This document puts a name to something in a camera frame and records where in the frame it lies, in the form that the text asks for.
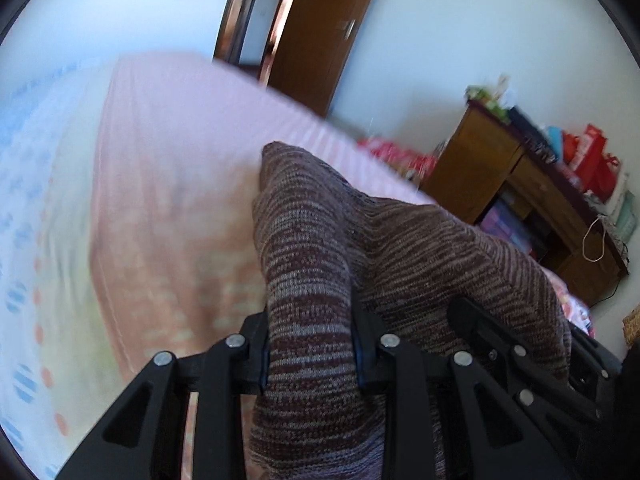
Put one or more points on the white teal bag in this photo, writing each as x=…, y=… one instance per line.
x=622, y=210

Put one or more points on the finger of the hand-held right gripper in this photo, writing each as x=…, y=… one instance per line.
x=480, y=325

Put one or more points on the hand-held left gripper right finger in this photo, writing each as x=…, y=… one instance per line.
x=362, y=355

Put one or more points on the wooden desk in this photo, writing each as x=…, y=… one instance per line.
x=480, y=160

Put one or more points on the blue patterned bed sheet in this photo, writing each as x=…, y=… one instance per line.
x=40, y=185

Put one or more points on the printed storage box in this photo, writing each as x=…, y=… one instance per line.
x=505, y=227

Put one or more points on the pink dotted bed sheet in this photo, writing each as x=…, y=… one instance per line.
x=175, y=160

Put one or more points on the red gift bag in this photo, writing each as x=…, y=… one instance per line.
x=602, y=177
x=582, y=147

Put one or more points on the teal box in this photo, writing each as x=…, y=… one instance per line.
x=555, y=142

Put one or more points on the brown knit sweater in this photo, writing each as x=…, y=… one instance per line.
x=310, y=270

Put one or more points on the wooden door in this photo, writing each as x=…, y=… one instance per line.
x=320, y=35

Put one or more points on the white tall box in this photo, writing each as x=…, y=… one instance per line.
x=502, y=85

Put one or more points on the wooden door frame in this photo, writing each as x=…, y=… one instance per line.
x=225, y=35

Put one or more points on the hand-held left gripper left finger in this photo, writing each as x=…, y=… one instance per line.
x=255, y=360

